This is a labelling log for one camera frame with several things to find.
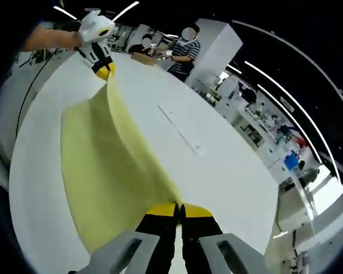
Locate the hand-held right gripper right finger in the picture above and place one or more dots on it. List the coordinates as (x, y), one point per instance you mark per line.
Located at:
(208, 251)

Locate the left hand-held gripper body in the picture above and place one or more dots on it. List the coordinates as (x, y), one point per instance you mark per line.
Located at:
(94, 25)

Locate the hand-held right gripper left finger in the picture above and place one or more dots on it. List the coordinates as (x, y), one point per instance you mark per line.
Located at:
(148, 251)

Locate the yellow blue grey garment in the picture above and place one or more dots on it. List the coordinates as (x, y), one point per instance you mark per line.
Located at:
(103, 157)

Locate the long ceiling light strip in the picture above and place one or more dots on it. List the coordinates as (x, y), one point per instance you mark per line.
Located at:
(65, 12)
(303, 111)
(125, 10)
(288, 114)

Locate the white square pillar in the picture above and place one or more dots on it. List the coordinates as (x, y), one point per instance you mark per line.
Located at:
(217, 42)

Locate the blue plastic container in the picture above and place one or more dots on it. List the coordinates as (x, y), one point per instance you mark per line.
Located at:
(291, 162)

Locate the white workbench row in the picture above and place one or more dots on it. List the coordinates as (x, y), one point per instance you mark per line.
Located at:
(240, 120)

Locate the ceiling air vent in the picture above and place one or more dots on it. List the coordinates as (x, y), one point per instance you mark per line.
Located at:
(287, 105)

